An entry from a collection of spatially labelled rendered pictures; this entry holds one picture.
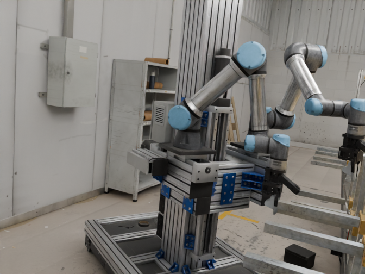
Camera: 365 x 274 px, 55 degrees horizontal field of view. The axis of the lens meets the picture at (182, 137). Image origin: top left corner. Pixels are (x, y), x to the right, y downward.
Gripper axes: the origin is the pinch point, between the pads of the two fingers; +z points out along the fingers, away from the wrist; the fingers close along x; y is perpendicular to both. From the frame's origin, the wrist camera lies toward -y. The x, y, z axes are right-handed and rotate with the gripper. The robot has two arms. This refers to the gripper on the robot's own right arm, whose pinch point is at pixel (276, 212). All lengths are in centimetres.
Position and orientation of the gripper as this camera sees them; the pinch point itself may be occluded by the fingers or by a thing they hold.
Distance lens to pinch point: 167.5
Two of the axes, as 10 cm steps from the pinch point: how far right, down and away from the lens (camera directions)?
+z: -0.9, 9.8, 1.5
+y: -9.1, -1.5, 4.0
